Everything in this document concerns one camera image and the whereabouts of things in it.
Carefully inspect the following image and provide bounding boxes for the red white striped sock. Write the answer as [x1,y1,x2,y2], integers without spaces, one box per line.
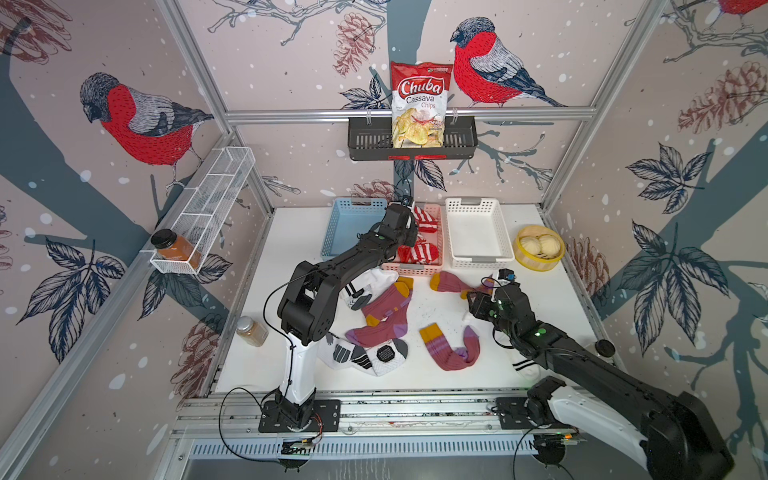
[413,205,439,234]

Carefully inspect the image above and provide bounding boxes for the red santa pattern sock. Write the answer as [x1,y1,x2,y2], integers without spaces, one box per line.
[398,240,440,265]

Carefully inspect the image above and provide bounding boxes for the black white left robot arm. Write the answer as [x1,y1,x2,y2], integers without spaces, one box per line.
[275,202,418,430]

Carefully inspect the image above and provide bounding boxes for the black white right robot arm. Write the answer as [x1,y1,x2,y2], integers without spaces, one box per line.
[466,282,735,479]

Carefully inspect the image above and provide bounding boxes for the pink plastic basket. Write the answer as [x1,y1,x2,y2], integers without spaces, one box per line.
[381,204,444,276]

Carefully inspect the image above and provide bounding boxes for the blue plastic basket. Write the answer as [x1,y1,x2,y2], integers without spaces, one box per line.
[320,198,388,260]

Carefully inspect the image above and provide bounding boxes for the white plastic basket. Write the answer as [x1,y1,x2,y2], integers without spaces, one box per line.
[445,197,515,269]

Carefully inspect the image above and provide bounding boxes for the white black-striped sock top left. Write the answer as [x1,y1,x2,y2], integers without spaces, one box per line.
[339,267,399,311]

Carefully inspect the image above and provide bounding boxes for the yellow bowl with buns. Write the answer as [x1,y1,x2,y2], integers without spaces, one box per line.
[512,225,566,272]

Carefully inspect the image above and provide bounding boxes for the purple yellow sock top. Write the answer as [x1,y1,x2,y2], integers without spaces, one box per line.
[429,271,492,300]

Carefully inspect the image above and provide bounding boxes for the purple yellow sock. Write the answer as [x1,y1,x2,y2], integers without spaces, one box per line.
[419,323,481,371]
[429,271,492,300]
[345,277,413,348]

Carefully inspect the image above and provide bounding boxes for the purple yellow sock bottom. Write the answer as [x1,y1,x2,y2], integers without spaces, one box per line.
[419,323,481,371]

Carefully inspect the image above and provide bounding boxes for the purple yellow sock left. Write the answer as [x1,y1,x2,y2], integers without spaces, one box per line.
[345,277,413,348]

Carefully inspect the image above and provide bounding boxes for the black round knob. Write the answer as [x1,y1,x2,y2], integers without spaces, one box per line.
[594,339,616,359]

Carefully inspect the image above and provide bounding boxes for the white grey patterned sock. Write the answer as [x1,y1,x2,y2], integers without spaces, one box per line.
[318,333,409,377]

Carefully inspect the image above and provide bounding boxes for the red Chuba cassava chips bag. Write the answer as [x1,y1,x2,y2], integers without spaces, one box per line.
[390,62,453,148]

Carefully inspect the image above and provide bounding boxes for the glass jar amber contents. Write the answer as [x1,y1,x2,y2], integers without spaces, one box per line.
[236,316,269,347]

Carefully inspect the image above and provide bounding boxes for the orange spice jar black lid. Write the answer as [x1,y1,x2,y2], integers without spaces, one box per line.
[150,229,201,269]

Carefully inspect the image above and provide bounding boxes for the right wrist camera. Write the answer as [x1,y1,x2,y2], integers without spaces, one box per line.
[497,268,516,284]

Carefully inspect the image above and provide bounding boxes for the black wall-mounted wire basket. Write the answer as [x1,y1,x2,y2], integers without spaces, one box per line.
[347,117,478,161]

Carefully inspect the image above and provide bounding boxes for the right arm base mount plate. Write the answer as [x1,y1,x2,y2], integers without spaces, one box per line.
[490,397,571,430]

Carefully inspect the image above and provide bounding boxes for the clear acrylic wall shelf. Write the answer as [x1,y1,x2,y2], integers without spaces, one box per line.
[150,146,255,276]

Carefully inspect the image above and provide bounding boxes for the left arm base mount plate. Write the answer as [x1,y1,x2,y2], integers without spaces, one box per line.
[258,398,341,433]

